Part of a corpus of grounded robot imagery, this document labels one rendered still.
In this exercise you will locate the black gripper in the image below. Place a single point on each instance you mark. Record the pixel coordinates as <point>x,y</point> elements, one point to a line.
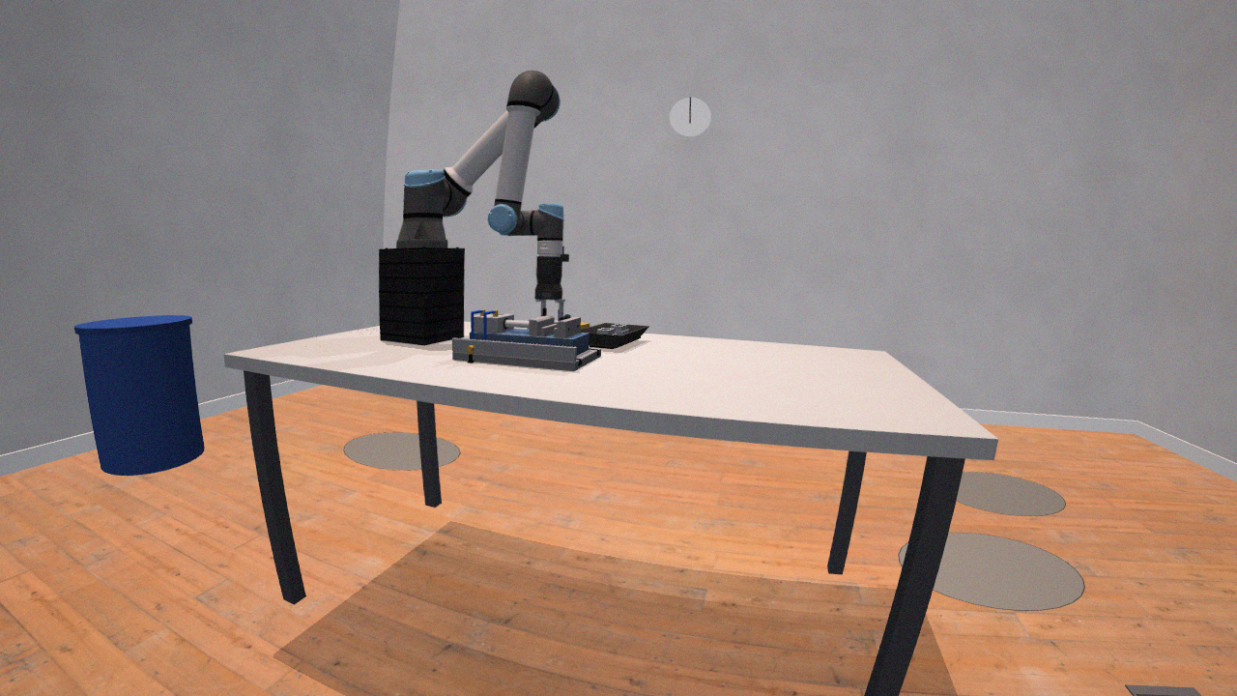
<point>548,273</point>

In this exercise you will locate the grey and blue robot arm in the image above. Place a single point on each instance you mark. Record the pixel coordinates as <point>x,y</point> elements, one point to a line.
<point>426,191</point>

